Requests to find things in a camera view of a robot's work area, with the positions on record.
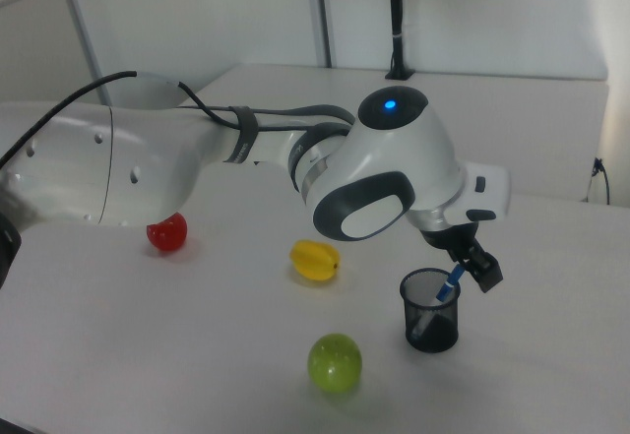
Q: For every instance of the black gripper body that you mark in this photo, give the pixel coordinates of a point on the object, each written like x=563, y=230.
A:
x=450, y=241

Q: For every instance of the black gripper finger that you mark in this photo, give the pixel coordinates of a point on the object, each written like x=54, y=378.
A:
x=458, y=258
x=487, y=271

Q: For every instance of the blue-capped white marker pen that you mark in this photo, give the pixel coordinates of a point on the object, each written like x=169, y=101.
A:
x=449, y=286

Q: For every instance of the black mesh pen cup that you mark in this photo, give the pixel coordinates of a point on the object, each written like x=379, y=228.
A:
x=433, y=330

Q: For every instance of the yellow starfruit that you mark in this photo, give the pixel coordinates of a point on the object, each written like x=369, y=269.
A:
x=315, y=262

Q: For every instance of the green apple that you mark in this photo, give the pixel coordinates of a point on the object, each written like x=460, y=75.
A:
x=334, y=362

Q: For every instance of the red apple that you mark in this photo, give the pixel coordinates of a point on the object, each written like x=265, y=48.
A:
x=168, y=233

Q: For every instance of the black camera stand pole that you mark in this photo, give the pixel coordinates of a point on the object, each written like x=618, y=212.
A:
x=396, y=20

